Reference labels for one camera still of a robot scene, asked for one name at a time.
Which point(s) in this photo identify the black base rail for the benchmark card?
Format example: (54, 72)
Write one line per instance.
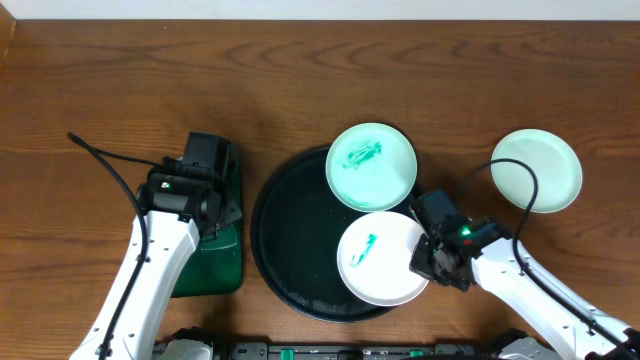
(320, 351)

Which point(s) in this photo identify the white plate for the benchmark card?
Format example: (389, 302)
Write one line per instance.
(373, 258)

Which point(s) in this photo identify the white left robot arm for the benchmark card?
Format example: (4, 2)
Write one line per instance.
(186, 241)

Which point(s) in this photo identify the mint plate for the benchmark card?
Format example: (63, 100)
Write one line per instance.
(371, 167)
(533, 162)

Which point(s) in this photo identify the green sponge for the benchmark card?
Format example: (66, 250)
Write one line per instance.
(222, 238)

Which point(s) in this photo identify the black rectangular sponge tray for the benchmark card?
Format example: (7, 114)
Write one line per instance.
(213, 272)

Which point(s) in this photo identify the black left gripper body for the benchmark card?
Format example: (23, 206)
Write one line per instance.
(228, 206)

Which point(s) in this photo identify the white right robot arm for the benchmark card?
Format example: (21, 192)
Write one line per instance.
(575, 329)

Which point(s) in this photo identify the black round tray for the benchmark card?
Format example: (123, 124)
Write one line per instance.
(295, 230)

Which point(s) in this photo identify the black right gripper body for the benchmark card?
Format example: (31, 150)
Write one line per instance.
(429, 261)

